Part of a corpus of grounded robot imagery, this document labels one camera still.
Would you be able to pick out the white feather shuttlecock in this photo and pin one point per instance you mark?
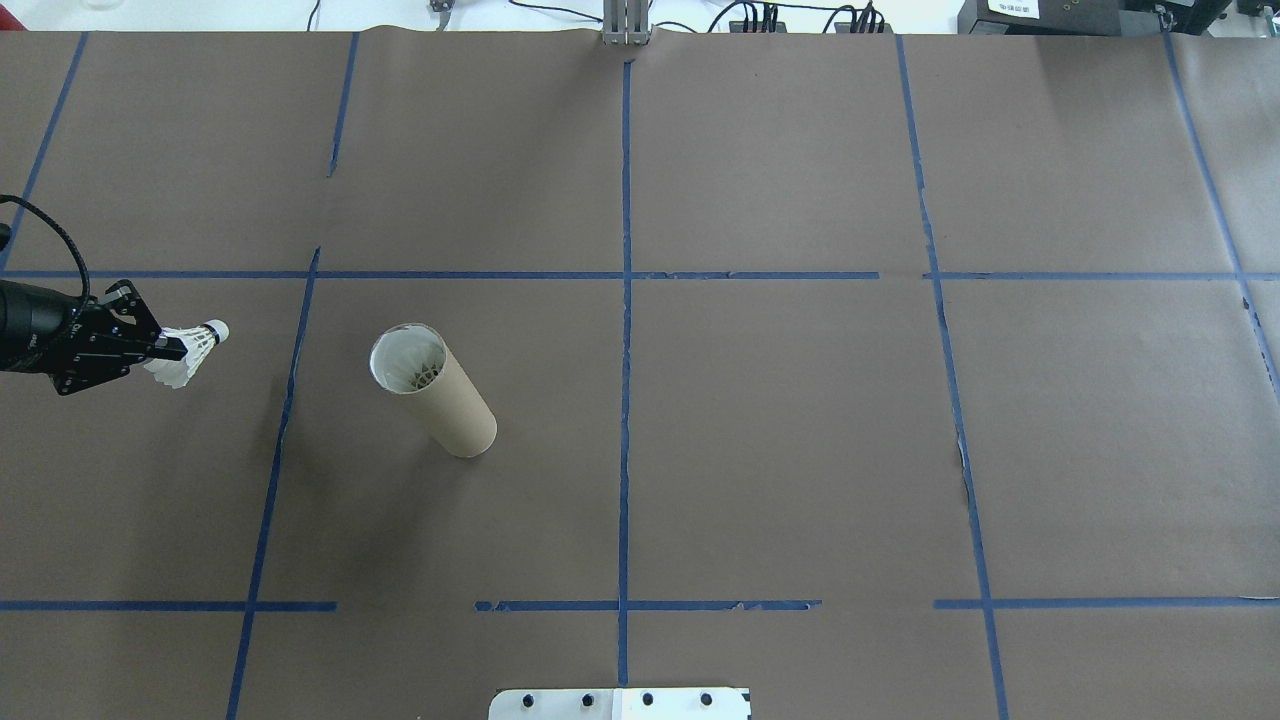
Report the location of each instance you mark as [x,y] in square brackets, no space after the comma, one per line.
[180,372]
[400,355]

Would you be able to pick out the brown cardboard tube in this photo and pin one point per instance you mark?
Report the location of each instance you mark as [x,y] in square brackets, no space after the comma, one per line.
[460,410]

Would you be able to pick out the grey metal clamp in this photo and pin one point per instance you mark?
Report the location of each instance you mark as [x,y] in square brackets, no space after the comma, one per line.
[440,8]

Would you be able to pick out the black box with white label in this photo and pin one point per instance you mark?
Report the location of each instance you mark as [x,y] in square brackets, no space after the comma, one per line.
[975,25]

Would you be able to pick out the aluminium profile post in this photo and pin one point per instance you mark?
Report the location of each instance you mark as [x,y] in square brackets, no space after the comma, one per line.
[626,25]

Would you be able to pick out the white square base plate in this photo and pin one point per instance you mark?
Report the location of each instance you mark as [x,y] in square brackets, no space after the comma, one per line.
[680,710]

